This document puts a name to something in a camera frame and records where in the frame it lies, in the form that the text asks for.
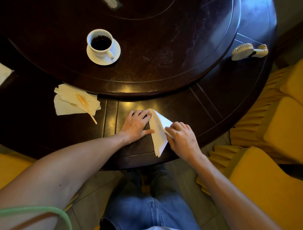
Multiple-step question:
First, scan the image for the white shirt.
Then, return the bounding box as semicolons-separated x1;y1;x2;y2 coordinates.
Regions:
144;226;179;230

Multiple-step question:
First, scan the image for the dark wooden turntable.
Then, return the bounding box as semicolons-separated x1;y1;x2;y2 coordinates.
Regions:
0;0;241;98

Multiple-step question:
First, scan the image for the flat cream paper tissue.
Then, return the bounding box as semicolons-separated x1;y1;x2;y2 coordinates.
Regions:
53;94;102;116

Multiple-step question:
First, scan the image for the dark wooden round table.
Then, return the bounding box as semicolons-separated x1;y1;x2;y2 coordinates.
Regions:
0;0;277;171

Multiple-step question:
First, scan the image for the cream handheld fan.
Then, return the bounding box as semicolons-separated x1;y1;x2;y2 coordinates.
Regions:
231;43;269;61

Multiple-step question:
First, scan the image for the person's left hand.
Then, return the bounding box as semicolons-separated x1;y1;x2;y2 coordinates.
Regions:
118;109;156;145

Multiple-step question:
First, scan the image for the white coffee cup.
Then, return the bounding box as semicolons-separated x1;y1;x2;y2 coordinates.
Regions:
86;29;115;61

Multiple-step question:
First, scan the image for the white cloth napkin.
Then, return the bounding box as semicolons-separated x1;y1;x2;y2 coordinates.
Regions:
147;108;175;158

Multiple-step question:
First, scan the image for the folded cream paper tissue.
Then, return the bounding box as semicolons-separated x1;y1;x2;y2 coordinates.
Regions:
54;83;101;117

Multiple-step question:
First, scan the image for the white saucer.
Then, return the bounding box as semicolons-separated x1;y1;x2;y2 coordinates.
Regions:
86;38;122;66

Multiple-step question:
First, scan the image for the wooden stir stick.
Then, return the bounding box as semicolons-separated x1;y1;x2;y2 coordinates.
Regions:
77;94;98;125

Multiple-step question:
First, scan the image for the green cable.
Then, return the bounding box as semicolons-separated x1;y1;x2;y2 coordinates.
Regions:
0;206;73;230

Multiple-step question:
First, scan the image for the white tissue pack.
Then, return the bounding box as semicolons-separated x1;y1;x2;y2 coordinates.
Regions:
0;63;14;86

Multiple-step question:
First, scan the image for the person's left forearm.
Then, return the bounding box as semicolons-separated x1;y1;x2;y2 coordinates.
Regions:
0;132;131;230

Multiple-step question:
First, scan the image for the person's right hand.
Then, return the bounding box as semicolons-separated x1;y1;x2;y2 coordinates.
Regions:
164;122;203;164

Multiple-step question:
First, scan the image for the person's right forearm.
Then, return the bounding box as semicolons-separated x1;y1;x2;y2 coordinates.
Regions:
190;154;282;230

